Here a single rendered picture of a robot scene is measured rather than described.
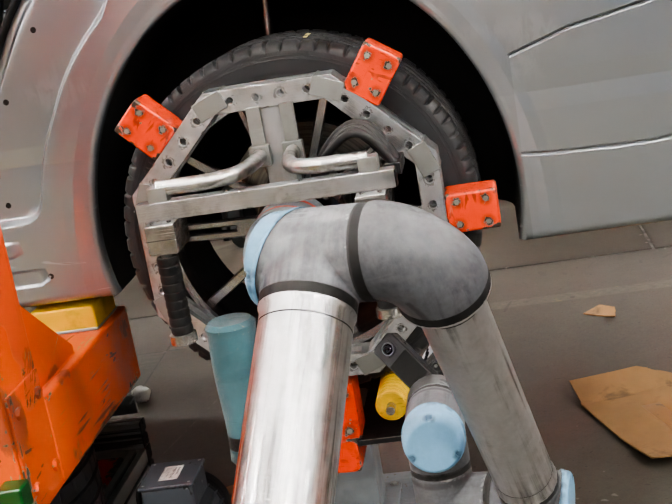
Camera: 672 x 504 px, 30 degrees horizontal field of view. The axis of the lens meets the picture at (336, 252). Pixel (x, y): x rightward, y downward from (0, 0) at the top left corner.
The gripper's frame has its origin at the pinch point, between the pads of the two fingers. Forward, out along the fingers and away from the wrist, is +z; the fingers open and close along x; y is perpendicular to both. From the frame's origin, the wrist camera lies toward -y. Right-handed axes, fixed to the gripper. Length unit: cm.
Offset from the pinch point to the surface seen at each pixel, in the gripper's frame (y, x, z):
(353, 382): -6.0, -15.7, 7.7
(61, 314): -58, -44, 23
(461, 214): -8.5, 21.0, 7.0
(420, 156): -20.1, 25.2, 6.7
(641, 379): 75, -13, 130
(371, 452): 7.2, -31.1, 22.4
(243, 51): -56, 21, 16
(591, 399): 65, -23, 121
